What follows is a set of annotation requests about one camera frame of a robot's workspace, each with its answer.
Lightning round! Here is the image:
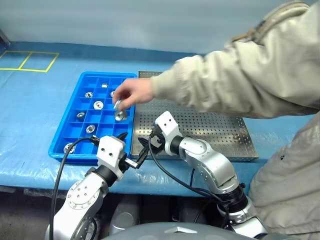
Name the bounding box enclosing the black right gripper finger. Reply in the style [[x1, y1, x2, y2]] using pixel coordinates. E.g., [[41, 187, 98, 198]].
[[137, 136, 150, 151]]

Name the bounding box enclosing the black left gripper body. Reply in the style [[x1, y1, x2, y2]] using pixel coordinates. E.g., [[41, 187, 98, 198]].
[[121, 151, 138, 173]]

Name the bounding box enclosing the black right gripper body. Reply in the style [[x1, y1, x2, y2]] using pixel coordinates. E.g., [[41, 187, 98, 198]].
[[149, 127, 166, 152]]

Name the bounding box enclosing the blue compartment tray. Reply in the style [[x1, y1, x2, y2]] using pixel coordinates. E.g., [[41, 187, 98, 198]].
[[47, 71, 138, 165]]

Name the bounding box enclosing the person's bare hand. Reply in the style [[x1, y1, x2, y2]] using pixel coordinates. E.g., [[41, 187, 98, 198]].
[[111, 77, 155, 111]]

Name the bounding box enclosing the perforated metal tray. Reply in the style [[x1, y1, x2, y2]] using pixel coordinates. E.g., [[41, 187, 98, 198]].
[[130, 70, 260, 163]]

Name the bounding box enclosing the grey rounded robot torso shell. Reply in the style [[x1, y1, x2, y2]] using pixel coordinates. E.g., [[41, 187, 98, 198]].
[[99, 223, 296, 240]]

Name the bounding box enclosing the blue plastic table cover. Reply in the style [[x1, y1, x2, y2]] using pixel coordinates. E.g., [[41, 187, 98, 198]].
[[0, 41, 276, 198]]

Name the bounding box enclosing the person in beige jacket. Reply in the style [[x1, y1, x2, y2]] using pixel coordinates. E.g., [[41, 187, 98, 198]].
[[224, 0, 320, 236]]

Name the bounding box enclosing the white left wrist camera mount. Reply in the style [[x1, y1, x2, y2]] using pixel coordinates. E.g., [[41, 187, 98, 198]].
[[96, 135, 126, 180]]

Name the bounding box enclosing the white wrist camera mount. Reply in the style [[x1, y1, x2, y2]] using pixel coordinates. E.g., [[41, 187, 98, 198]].
[[96, 135, 126, 180], [154, 110, 184, 155]]

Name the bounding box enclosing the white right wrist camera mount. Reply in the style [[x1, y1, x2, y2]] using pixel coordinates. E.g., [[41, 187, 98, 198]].
[[154, 110, 184, 155]]

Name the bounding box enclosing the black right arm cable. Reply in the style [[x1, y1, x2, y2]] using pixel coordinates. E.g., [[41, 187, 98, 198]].
[[148, 133, 231, 230]]

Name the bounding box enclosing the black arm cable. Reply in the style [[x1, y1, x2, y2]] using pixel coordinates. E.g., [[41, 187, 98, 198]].
[[148, 133, 231, 230], [48, 136, 101, 240]]

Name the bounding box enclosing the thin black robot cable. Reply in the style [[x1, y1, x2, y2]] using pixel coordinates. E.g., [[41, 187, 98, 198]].
[[189, 168, 197, 188]]

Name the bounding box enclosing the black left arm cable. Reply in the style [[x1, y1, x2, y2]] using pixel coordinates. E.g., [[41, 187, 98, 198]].
[[48, 136, 101, 240]]

